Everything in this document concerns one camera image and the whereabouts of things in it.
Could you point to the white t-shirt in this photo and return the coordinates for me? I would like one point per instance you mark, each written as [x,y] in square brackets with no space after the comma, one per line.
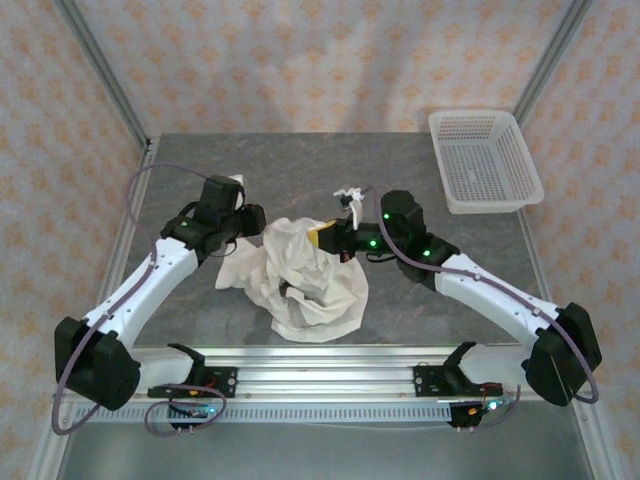
[310,295]

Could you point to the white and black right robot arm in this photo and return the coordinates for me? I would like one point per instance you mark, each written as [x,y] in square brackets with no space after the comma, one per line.
[490,295]

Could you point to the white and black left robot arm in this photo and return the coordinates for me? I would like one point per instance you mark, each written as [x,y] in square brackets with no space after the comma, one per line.
[140,290]

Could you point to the white perforated plastic basket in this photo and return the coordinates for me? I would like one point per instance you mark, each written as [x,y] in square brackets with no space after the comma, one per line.
[485,165]

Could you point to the aluminium mounting rails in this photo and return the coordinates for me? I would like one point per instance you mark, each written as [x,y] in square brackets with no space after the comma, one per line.
[325,375]

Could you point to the small controller circuit board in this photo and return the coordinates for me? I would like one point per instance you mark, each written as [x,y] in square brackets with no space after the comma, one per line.
[195,411]
[492,405]

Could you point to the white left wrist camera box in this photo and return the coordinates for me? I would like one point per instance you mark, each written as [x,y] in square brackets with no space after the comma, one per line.
[239,179]

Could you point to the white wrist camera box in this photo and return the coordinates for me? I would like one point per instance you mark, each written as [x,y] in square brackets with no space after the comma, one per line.
[352,200]
[239,179]

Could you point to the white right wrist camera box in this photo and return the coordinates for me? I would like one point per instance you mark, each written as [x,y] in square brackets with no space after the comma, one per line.
[352,200]

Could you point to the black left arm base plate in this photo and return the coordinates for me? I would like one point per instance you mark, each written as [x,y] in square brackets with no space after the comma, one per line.
[225,382]

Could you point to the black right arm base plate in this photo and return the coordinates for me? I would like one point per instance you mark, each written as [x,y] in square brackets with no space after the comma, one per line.
[425,382]

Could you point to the aluminium frame post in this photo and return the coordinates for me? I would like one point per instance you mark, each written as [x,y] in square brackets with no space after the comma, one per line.
[550,60]
[100,70]

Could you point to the aluminium frame leg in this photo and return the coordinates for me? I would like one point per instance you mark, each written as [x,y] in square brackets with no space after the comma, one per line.
[600,450]
[45,462]

